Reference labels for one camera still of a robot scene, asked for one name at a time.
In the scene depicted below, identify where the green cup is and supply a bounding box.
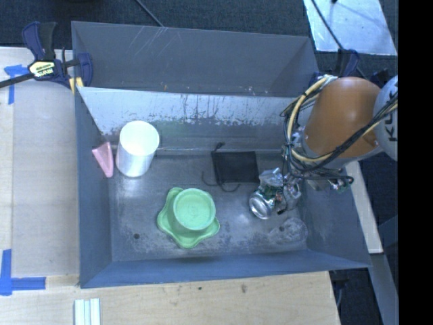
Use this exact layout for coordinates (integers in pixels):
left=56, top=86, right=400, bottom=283
left=173, top=188, right=217, bottom=232

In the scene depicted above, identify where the green star-shaped plate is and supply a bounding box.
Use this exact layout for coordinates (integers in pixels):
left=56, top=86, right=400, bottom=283
left=156, top=187, right=221, bottom=250

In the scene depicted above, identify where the white cup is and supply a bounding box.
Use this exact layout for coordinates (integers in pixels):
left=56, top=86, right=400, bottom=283
left=115, top=120, right=160, bottom=178

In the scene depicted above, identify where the grey metal bin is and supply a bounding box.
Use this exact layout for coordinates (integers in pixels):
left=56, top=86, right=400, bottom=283
left=70, top=20, right=373, bottom=289

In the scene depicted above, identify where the pink wedge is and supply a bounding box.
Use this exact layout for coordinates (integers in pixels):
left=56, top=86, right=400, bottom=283
left=91, top=142, right=115, bottom=179

